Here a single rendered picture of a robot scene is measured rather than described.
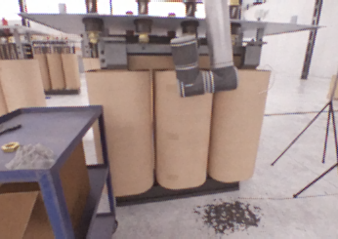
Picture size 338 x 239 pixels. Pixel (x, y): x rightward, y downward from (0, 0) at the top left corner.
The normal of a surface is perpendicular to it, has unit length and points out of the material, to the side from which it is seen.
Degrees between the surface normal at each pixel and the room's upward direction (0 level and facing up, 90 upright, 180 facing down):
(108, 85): 90
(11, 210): 26
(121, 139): 90
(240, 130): 90
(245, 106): 90
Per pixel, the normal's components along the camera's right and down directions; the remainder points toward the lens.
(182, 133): 0.22, 0.31
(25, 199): 0.07, -0.72
